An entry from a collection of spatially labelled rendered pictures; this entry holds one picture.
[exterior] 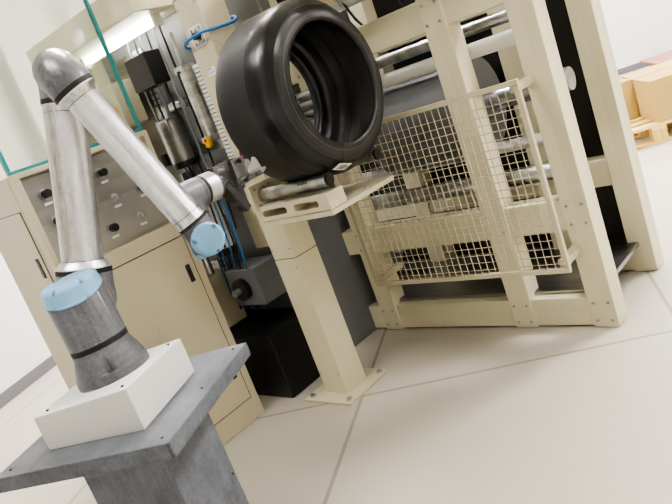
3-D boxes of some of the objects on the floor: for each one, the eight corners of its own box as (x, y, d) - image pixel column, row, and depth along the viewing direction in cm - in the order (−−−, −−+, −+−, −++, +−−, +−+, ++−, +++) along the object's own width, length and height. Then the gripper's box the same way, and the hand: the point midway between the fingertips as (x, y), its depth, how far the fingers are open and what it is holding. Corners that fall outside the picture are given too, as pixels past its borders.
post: (326, 394, 283) (71, -249, 225) (345, 377, 292) (105, -245, 234) (348, 396, 274) (89, -274, 216) (367, 378, 283) (124, -269, 225)
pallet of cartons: (705, 104, 547) (693, 50, 537) (756, 112, 466) (744, 50, 456) (554, 153, 570) (540, 103, 560) (579, 169, 489) (563, 111, 479)
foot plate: (304, 401, 283) (303, 397, 282) (343, 368, 301) (341, 364, 301) (351, 406, 264) (349, 401, 264) (389, 370, 283) (387, 366, 282)
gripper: (216, 166, 195) (266, 145, 210) (199, 171, 202) (248, 150, 216) (227, 194, 197) (276, 171, 212) (209, 198, 204) (258, 176, 218)
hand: (262, 170), depth 214 cm, fingers closed
